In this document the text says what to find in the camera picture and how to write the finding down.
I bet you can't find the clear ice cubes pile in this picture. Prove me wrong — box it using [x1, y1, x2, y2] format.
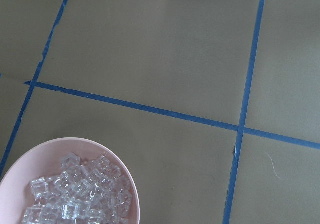
[22, 153, 133, 223]

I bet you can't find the pink bowl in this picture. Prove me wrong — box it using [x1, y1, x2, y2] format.
[0, 137, 141, 223]

